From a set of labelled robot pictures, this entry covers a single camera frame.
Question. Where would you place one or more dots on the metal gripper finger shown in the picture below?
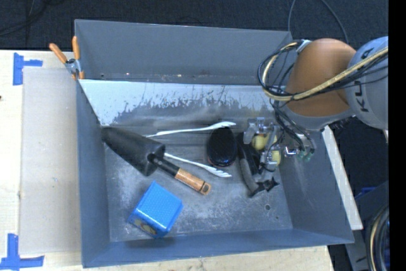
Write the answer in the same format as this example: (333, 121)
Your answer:
(258, 127)
(271, 163)

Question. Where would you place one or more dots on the yellow toy fruit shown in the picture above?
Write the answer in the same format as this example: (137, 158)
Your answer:
(259, 142)

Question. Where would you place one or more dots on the black and grey pliers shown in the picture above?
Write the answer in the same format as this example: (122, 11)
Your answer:
(246, 169)

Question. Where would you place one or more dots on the black oval brush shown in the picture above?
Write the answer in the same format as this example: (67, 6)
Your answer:
(222, 147)

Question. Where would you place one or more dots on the white plastic tongs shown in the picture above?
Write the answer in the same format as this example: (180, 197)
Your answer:
(196, 129)

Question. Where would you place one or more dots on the grey metal bin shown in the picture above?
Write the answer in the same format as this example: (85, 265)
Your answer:
(222, 209)

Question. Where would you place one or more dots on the blue box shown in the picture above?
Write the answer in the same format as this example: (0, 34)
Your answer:
(157, 207)

